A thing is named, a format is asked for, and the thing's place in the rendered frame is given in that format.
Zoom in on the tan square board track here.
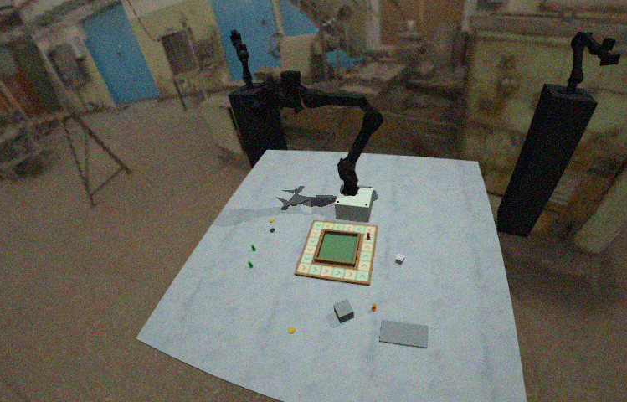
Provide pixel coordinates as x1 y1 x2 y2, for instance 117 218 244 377
294 220 378 286

